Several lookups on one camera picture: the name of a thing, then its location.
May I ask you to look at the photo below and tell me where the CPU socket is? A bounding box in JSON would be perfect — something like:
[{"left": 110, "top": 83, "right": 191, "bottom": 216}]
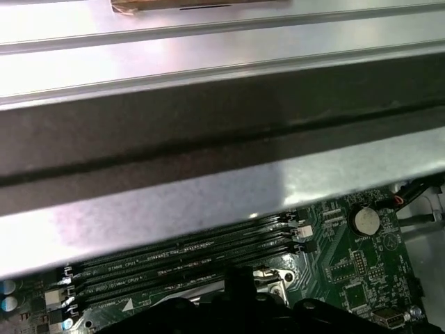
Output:
[{"left": 194, "top": 266, "right": 296, "bottom": 309}]

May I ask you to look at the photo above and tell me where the black wire with plug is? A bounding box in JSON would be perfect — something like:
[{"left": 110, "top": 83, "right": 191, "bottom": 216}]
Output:
[{"left": 377, "top": 175, "right": 445, "bottom": 214}]

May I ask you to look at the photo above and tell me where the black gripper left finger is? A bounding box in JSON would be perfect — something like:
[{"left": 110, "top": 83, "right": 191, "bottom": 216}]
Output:
[{"left": 99, "top": 266, "right": 241, "bottom": 334}]

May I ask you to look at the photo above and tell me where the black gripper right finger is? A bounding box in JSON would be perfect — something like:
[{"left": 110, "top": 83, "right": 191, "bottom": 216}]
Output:
[{"left": 240, "top": 266, "right": 398, "bottom": 334}]

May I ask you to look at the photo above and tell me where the round coin battery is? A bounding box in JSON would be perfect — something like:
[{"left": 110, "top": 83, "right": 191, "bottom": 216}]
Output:
[{"left": 348, "top": 205, "right": 380, "bottom": 236}]

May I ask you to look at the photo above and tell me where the socket locking lever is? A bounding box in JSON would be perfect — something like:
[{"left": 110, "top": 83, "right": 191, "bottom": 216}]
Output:
[{"left": 255, "top": 268, "right": 281, "bottom": 281}]

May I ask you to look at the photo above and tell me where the green motherboard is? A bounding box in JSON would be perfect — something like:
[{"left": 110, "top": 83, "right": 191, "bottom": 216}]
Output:
[{"left": 0, "top": 187, "right": 423, "bottom": 334}]

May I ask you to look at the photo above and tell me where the black PC case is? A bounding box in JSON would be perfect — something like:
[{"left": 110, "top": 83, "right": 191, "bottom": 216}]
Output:
[{"left": 0, "top": 48, "right": 445, "bottom": 334}]

